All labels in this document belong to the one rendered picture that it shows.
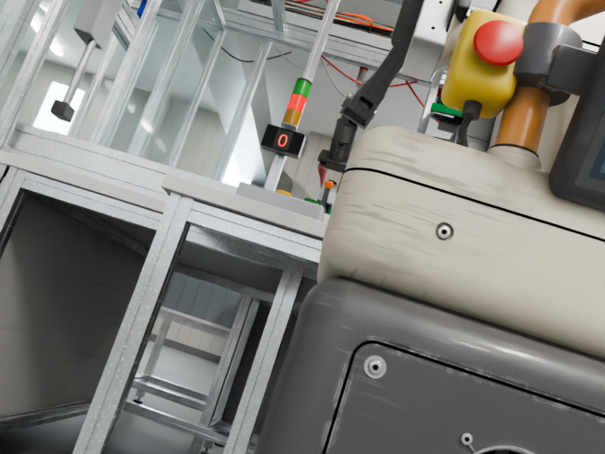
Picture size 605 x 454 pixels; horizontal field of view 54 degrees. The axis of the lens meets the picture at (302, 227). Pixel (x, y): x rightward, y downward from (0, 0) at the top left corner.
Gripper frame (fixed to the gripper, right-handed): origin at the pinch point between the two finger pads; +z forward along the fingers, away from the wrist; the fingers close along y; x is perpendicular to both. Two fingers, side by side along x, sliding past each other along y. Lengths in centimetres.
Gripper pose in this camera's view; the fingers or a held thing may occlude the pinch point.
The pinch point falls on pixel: (329, 187)
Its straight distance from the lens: 167.1
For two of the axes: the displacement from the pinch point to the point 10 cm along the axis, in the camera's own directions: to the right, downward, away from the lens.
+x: -2.3, 4.3, -8.7
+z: -2.1, 8.5, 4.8
